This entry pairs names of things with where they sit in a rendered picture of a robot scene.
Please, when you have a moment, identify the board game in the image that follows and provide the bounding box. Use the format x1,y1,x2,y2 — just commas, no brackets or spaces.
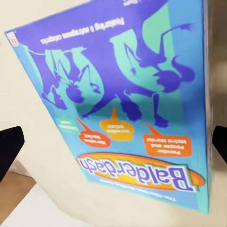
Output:
5,0,212,215

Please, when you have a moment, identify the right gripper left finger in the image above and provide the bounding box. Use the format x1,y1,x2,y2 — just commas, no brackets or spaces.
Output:
0,126,25,181

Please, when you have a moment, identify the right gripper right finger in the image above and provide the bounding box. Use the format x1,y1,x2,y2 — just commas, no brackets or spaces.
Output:
212,126,227,163

